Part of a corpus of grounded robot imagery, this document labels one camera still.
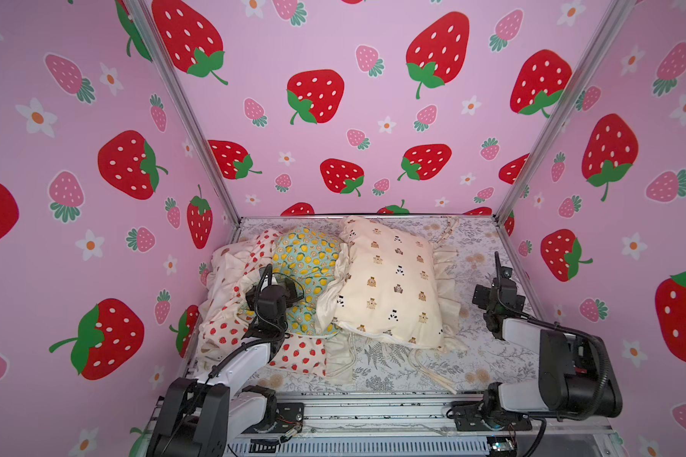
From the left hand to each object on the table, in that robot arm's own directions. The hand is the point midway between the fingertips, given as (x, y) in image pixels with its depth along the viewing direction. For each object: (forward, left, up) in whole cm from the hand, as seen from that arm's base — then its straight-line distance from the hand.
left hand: (273, 283), depth 87 cm
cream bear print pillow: (+5, +15, +3) cm, 16 cm away
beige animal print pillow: (-2, -37, +3) cm, 37 cm away
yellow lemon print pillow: (+5, -12, +7) cm, 15 cm away
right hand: (+2, -72, -6) cm, 72 cm away
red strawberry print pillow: (-20, -10, -5) cm, 23 cm away
